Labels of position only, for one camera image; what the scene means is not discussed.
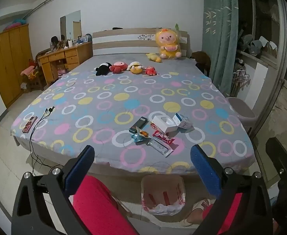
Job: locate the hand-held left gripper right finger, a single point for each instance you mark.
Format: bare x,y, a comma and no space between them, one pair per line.
204,171

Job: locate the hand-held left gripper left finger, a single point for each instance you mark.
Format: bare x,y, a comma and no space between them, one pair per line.
80,169

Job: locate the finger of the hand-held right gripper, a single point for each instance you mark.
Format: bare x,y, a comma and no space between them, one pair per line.
282,155

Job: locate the red snack wrapper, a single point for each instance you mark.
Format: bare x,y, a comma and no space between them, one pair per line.
163,137

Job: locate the blue snack packet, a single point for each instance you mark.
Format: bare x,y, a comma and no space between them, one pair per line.
137,137

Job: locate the beige slipper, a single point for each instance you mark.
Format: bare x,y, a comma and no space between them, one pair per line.
203,204
190,220

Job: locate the person's right leg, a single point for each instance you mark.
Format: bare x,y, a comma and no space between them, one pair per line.
229,215

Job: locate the clear blister pack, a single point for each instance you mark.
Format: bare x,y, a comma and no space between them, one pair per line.
160,147

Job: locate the blue and white box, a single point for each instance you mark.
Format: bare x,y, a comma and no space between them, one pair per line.
182,122

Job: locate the white open box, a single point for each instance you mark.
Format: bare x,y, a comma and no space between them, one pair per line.
166,127

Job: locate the grey plastic stool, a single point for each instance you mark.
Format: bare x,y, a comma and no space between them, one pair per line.
241,110

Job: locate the white board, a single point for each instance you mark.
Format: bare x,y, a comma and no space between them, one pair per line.
261,83

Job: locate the red phone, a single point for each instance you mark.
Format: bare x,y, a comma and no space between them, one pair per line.
29,124

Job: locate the orange snack wrapper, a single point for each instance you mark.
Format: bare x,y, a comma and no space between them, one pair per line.
144,133

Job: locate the dark teal box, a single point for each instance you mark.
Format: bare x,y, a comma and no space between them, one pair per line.
138,124

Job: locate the bed with circle-patterned sheet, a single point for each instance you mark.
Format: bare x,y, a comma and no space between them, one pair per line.
123,98

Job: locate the bunch of clothes hangers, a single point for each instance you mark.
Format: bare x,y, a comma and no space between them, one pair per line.
241,76

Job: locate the pile of grey caps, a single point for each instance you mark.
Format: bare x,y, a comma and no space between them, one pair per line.
255,47

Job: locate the black and white plush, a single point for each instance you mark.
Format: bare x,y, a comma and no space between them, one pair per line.
103,69

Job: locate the chair with pink clothes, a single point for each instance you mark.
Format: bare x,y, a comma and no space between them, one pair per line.
30,74

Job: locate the dark brown chair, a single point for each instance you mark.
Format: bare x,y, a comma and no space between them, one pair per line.
202,58

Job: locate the small red plush toy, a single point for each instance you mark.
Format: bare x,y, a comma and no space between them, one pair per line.
150,71

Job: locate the yellow and white plush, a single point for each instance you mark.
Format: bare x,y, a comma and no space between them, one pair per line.
135,68

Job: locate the wooden desk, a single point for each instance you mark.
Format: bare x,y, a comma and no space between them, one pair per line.
69,53

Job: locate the green patterned curtain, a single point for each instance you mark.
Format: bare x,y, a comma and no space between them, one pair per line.
219,41

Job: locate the yellow duck plush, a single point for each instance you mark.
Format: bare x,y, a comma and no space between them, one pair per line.
154,57

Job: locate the group of bottles and cups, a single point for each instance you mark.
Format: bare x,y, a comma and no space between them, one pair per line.
69,43

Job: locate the wooden wardrobe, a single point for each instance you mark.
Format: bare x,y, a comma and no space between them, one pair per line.
8,61

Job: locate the large yellow plush doll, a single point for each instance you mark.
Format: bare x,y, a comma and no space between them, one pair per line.
168,44

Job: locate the pink and blue bundle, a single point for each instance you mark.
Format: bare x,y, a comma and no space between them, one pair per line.
16,23

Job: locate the white window frame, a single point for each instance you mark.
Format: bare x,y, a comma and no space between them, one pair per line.
284,41

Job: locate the wall mirror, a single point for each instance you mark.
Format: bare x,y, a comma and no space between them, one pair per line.
71,24

